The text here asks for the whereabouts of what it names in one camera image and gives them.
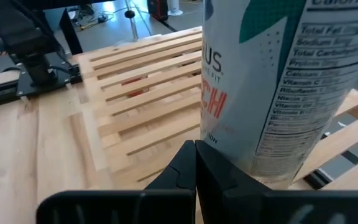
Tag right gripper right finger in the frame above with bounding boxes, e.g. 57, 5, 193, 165
195, 139, 358, 224

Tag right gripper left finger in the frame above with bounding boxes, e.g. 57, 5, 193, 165
35, 139, 197, 224

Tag Celsius Peach Vibe can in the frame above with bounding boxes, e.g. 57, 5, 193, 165
199, 0, 358, 190

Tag wooden slatted shelf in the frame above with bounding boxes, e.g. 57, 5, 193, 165
78, 26, 358, 191

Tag white cylindrical floor object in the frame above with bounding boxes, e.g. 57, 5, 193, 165
167, 0, 183, 17

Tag black red equipment box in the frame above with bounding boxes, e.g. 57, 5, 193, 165
146, 0, 170, 22

